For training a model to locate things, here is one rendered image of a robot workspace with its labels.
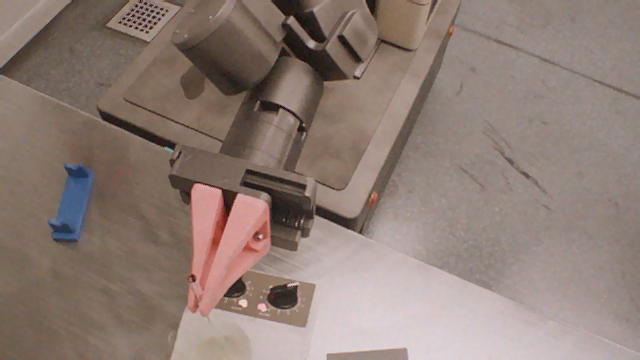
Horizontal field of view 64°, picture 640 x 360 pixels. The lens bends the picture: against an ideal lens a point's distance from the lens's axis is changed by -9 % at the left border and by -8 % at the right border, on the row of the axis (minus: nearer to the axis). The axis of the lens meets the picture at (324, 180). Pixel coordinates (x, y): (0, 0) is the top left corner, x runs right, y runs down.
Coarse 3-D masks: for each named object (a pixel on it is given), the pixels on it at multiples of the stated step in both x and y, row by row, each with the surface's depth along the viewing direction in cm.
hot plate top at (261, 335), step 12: (180, 324) 51; (252, 324) 51; (252, 336) 51; (264, 336) 51; (276, 336) 51; (288, 336) 51; (300, 336) 51; (264, 348) 50; (276, 348) 50; (288, 348) 50; (300, 348) 50
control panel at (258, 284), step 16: (256, 272) 60; (256, 288) 58; (304, 288) 59; (224, 304) 55; (240, 304) 55; (256, 304) 56; (304, 304) 57; (272, 320) 54; (288, 320) 54; (304, 320) 55
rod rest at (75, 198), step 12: (72, 168) 66; (84, 168) 66; (72, 180) 67; (84, 180) 67; (72, 192) 66; (84, 192) 66; (60, 204) 65; (72, 204) 65; (84, 204) 66; (60, 216) 64; (72, 216) 65; (84, 216) 65; (60, 228) 62; (72, 228) 63; (60, 240) 64; (72, 240) 63
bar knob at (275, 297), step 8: (272, 288) 56; (280, 288) 56; (288, 288) 56; (296, 288) 56; (272, 296) 55; (280, 296) 56; (288, 296) 56; (296, 296) 57; (272, 304) 56; (280, 304) 56; (288, 304) 56
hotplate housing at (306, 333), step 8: (320, 288) 60; (312, 304) 57; (216, 312) 54; (224, 312) 54; (312, 312) 56; (248, 320) 53; (256, 320) 54; (264, 320) 54; (312, 320) 55; (280, 328) 53; (288, 328) 53; (296, 328) 53; (304, 328) 54; (312, 328) 54; (304, 336) 53; (304, 344) 53; (304, 352) 52
